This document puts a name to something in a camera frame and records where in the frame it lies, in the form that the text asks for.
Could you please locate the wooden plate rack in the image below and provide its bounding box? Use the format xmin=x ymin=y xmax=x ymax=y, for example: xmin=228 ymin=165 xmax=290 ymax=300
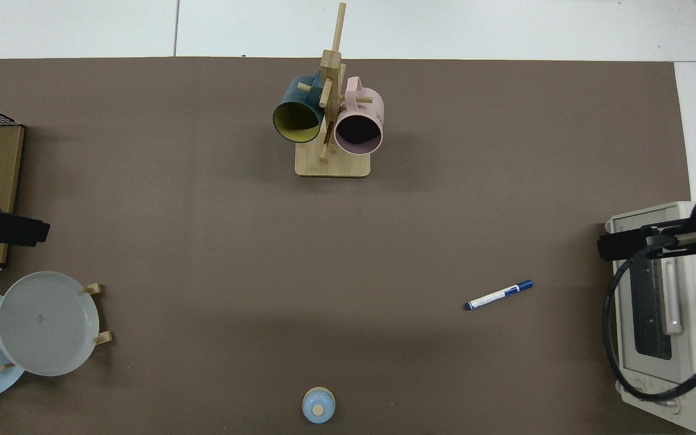
xmin=0 ymin=283 xmax=113 ymax=370

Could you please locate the wooden cup stand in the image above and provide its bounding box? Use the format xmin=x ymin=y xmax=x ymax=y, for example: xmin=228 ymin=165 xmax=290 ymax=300
xmin=295 ymin=2 xmax=372 ymax=178

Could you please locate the blue and white marker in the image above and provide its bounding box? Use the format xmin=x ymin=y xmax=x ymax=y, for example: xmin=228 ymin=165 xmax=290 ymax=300
xmin=465 ymin=279 xmax=533 ymax=311

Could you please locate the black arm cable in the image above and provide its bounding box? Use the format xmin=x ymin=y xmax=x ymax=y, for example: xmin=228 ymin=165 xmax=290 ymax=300
xmin=603 ymin=233 xmax=696 ymax=402

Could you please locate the dark teal cup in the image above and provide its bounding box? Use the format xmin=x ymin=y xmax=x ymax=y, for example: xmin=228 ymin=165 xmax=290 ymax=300
xmin=272 ymin=74 xmax=326 ymax=144

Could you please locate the brown table cloth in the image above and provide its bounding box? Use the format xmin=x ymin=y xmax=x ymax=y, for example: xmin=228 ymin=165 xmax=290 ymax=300
xmin=0 ymin=57 xmax=691 ymax=435

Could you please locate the pink cup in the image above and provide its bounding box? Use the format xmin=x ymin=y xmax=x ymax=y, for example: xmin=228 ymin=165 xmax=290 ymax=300
xmin=333 ymin=76 xmax=384 ymax=156

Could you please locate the small blue round bell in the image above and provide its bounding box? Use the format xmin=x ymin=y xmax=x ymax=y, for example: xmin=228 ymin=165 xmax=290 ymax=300
xmin=302 ymin=387 xmax=336 ymax=424

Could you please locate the grey plate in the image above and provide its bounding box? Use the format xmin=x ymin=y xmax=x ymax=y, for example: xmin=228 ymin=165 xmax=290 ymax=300
xmin=0 ymin=271 xmax=100 ymax=377

